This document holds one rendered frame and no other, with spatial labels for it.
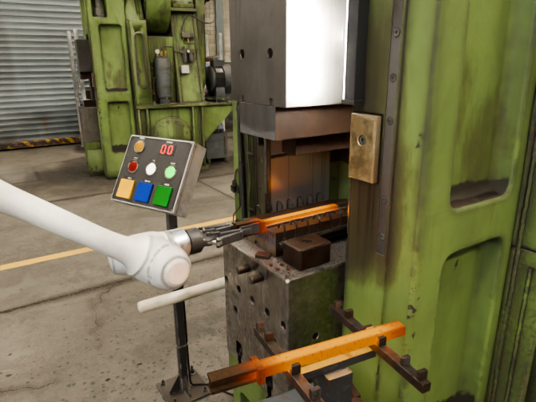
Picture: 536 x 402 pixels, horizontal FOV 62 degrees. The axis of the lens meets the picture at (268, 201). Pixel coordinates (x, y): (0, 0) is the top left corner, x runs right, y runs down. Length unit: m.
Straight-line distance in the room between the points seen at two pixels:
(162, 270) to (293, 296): 0.41
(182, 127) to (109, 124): 0.93
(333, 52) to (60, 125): 8.21
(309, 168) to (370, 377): 0.76
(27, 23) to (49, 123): 1.70
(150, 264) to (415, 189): 0.64
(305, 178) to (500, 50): 0.77
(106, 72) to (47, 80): 3.12
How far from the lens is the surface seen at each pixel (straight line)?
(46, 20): 9.23
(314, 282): 1.30
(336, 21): 1.31
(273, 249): 1.37
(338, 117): 1.40
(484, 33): 1.30
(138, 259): 1.05
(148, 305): 1.74
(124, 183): 1.86
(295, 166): 1.66
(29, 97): 9.17
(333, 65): 1.31
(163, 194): 1.70
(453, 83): 1.11
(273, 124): 1.27
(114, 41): 6.22
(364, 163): 1.17
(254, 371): 0.91
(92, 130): 6.42
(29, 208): 1.12
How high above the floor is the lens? 1.49
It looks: 17 degrees down
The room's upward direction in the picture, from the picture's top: straight up
